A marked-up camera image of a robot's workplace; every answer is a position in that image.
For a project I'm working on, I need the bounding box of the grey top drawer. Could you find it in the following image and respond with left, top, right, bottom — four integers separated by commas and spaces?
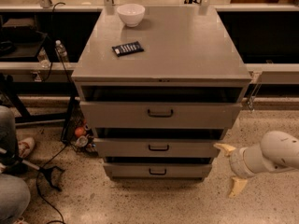
80, 102, 241, 129

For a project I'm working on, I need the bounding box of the black grabber tool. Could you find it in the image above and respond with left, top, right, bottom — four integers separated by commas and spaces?
0, 147, 64, 191

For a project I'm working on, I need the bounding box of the clear plastic water bottle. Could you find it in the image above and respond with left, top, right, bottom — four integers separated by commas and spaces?
55, 40, 69, 64

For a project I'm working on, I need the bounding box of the grey bottom drawer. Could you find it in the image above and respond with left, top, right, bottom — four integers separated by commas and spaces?
103, 163, 212, 179

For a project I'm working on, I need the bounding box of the black side table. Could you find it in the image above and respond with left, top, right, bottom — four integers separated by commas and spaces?
0, 17, 56, 63

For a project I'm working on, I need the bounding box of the grey trouser leg upper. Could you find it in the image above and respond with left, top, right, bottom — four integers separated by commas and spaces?
0, 105, 19, 173

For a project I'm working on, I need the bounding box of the grey metal drawer cabinet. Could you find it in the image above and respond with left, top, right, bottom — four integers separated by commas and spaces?
71, 5, 252, 183

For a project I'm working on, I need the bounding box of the black snack bar packet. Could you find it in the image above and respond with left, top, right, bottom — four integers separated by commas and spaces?
112, 41, 144, 57

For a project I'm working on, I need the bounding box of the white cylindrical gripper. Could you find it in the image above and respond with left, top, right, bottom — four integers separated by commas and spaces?
214, 143, 255, 198

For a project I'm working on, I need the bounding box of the white sneaker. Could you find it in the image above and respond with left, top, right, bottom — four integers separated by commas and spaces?
18, 137, 36, 159

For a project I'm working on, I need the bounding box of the black floor cable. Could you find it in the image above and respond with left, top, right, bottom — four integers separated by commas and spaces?
35, 143, 69, 224

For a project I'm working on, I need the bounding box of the orange ball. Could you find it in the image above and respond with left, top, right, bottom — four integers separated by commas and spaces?
75, 127, 86, 137

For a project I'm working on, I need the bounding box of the grey drawer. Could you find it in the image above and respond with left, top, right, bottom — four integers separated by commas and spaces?
80, 102, 241, 129
103, 163, 212, 179
94, 138, 220, 158

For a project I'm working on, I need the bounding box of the white ceramic bowl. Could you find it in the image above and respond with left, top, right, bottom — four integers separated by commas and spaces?
117, 4, 145, 27

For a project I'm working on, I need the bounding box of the black wire basket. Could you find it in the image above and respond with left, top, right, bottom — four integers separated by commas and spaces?
60, 97, 81, 145

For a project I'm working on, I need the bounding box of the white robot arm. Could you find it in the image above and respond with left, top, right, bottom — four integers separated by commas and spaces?
214, 131, 299, 198

